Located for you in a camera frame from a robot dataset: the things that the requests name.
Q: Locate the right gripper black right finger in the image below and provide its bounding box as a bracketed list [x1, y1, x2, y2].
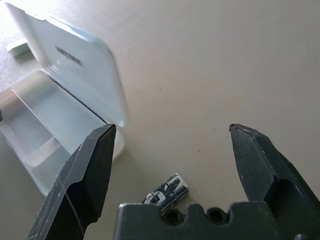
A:
[228, 122, 320, 240]

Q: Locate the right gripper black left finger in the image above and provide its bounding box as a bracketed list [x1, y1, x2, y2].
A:
[26, 123, 118, 240]

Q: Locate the white plastic pencil case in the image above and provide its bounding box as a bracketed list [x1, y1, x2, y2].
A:
[0, 1, 133, 198]

